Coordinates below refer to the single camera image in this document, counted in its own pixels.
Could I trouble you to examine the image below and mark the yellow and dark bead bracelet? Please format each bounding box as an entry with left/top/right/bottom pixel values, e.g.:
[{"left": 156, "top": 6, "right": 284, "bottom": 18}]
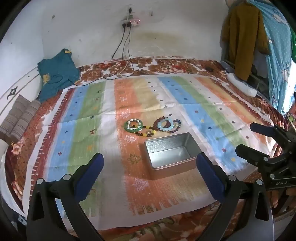
[{"left": 136, "top": 125, "right": 158, "bottom": 138}]

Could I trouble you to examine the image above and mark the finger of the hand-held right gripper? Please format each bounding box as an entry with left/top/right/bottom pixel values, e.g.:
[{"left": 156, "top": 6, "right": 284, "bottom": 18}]
[
  {"left": 235, "top": 144, "right": 278, "bottom": 170},
  {"left": 250, "top": 122, "right": 292, "bottom": 142}
]

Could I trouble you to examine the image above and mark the white pearl bracelet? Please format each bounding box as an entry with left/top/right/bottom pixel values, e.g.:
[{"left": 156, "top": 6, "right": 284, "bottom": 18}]
[{"left": 127, "top": 118, "right": 142, "bottom": 130}]

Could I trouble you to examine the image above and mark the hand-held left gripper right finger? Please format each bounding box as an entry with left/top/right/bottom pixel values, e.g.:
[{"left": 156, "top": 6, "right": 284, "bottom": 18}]
[{"left": 196, "top": 152, "right": 274, "bottom": 241}]

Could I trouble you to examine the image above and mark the rectangular metal tin box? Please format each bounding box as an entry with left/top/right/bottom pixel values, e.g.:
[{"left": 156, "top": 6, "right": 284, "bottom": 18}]
[{"left": 144, "top": 132, "right": 204, "bottom": 180}]

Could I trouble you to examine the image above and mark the teal knitted garment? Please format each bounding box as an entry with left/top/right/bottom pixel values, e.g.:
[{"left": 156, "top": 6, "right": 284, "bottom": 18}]
[{"left": 37, "top": 48, "right": 80, "bottom": 103}]

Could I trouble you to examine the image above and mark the green garment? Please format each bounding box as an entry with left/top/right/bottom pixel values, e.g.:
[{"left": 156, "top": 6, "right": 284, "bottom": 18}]
[{"left": 290, "top": 28, "right": 296, "bottom": 63}]

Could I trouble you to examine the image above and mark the mustard yellow garment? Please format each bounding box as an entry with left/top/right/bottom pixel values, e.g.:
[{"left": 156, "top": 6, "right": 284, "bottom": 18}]
[{"left": 221, "top": 3, "right": 270, "bottom": 80}]

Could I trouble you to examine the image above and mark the multicolour bead bracelet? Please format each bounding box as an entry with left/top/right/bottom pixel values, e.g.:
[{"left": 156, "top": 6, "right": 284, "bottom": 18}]
[{"left": 168, "top": 119, "right": 183, "bottom": 134}]

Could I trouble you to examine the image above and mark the green jade bangle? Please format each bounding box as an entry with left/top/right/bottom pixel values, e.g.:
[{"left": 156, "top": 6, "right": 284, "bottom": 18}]
[{"left": 124, "top": 119, "right": 145, "bottom": 133}]

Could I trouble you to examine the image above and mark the white cable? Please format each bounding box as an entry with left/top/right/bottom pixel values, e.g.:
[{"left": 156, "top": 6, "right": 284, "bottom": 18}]
[{"left": 67, "top": 56, "right": 188, "bottom": 90}]

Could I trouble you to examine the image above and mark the light blue bead bracelet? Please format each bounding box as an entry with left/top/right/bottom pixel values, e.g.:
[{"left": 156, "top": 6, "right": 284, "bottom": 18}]
[{"left": 157, "top": 118, "right": 174, "bottom": 131}]

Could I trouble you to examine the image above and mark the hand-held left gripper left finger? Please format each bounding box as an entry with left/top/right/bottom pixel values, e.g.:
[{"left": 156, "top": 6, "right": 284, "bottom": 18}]
[{"left": 26, "top": 152, "right": 104, "bottom": 241}]

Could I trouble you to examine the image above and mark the white plastic roll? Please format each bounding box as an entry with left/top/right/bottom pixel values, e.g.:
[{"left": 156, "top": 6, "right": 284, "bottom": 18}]
[{"left": 226, "top": 73, "right": 258, "bottom": 97}]

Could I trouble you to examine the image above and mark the striped pastel mat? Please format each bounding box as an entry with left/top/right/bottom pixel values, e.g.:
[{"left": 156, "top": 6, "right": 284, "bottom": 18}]
[{"left": 22, "top": 75, "right": 278, "bottom": 231}]

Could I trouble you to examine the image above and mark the brown bead bracelet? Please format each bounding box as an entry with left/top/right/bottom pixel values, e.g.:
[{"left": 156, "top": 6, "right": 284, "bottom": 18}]
[{"left": 154, "top": 116, "right": 167, "bottom": 130}]

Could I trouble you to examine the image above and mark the black cable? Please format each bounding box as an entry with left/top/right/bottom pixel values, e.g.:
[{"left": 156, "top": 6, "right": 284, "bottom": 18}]
[
  {"left": 112, "top": 25, "right": 126, "bottom": 59},
  {"left": 50, "top": 25, "right": 148, "bottom": 87}
]

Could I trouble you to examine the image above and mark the striped grey folded cushion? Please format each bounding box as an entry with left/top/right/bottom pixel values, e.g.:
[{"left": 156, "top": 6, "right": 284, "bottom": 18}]
[{"left": 0, "top": 94, "right": 42, "bottom": 142}]

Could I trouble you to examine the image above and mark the blue printed cloth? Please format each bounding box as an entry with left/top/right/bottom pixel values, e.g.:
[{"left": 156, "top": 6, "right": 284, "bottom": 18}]
[{"left": 245, "top": 0, "right": 296, "bottom": 115}]

